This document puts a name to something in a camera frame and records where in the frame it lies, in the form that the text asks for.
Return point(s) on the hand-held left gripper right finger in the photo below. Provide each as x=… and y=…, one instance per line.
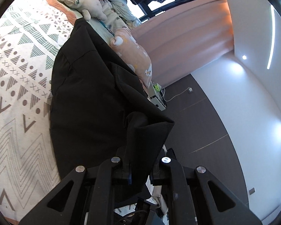
x=168, y=168

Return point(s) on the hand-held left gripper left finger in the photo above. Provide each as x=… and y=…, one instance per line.
x=119, y=171

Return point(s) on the black shirt with yellow print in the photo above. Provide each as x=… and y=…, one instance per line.
x=89, y=103

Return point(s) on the floor power adapter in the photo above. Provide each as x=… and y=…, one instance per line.
x=190, y=89

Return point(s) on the green object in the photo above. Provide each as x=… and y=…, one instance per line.
x=157, y=87

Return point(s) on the peach printed pillow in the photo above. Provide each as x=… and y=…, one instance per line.
x=133, y=51

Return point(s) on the white patterned bed cover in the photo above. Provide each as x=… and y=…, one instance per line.
x=21, y=86

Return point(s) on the pink curtain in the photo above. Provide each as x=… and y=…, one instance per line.
x=185, y=35

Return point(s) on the crumpled light blanket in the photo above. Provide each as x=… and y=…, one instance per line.
x=118, y=11

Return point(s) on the ceiling light strip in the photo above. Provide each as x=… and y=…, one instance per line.
x=271, y=37

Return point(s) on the grey plush toy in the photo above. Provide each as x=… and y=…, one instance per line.
x=86, y=2

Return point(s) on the patterned white green bedspread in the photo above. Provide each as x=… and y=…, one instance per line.
x=60, y=7

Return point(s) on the wall outlet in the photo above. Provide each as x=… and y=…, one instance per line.
x=252, y=190

